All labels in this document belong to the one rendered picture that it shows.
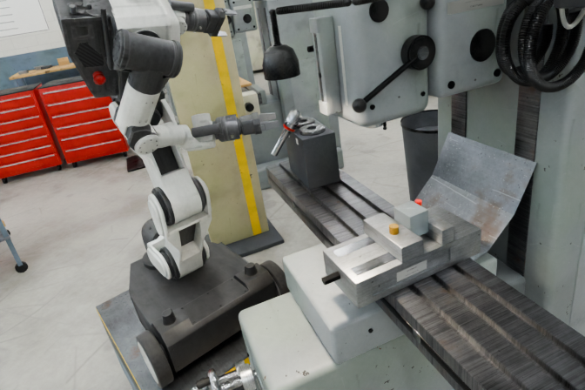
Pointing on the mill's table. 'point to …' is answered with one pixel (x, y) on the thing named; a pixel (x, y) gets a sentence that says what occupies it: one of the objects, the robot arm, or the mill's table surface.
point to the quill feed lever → (426, 53)
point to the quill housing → (374, 42)
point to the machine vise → (357, 263)
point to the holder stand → (313, 153)
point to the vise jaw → (400, 242)
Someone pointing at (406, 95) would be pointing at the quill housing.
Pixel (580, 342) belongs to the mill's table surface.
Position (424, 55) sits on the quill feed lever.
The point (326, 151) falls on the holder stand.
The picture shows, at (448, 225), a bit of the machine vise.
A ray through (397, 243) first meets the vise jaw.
